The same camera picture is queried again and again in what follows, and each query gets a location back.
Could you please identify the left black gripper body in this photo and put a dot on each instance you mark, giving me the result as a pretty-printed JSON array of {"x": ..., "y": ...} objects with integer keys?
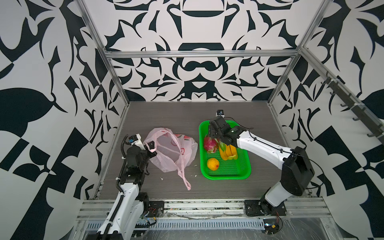
[{"x": 145, "y": 154}]

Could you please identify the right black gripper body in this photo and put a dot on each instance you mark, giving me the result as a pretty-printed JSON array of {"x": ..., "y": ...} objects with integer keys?
[{"x": 213, "y": 134}]

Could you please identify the pink dragon fruit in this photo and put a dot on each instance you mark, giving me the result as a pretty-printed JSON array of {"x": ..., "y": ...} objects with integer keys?
[
  {"x": 222, "y": 145},
  {"x": 210, "y": 145}
]

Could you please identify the yellow banana bunch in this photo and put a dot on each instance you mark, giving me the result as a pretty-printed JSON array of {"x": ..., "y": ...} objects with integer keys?
[{"x": 229, "y": 154}]

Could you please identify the orange yellow fruit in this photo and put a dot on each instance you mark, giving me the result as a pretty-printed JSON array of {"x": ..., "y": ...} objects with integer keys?
[{"x": 213, "y": 164}]

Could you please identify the pink plastic bag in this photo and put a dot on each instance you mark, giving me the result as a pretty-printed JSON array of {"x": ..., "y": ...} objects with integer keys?
[{"x": 173, "y": 152}]

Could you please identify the green plastic basket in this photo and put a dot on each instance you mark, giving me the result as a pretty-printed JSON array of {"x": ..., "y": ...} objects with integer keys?
[{"x": 239, "y": 169}]

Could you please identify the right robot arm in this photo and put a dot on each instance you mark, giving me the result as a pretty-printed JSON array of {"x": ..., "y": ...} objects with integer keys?
[{"x": 295, "y": 166}]

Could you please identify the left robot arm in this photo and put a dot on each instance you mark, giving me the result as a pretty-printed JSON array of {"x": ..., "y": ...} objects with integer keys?
[{"x": 131, "y": 203}]

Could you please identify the small circuit board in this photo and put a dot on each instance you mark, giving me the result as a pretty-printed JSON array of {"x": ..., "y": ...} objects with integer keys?
[{"x": 272, "y": 226}]

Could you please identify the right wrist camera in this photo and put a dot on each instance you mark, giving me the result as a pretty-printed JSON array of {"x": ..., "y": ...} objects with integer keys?
[{"x": 220, "y": 113}]

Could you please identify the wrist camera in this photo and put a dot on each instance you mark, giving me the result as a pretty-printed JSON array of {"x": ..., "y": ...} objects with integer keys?
[
  {"x": 220, "y": 113},
  {"x": 135, "y": 140}
]

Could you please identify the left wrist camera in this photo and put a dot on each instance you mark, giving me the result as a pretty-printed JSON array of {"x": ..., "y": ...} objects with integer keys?
[{"x": 135, "y": 140}]

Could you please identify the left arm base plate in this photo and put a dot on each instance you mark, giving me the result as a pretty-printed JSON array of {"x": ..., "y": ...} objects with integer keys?
[{"x": 154, "y": 209}]

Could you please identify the white slotted cable duct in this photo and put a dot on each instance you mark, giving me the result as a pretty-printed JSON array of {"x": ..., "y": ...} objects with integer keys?
[{"x": 211, "y": 224}]

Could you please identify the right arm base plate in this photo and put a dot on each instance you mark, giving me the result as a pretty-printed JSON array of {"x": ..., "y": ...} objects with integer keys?
[{"x": 255, "y": 208}]

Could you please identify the aluminium front rail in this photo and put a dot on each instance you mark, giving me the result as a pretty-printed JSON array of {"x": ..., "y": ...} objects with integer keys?
[{"x": 210, "y": 208}]

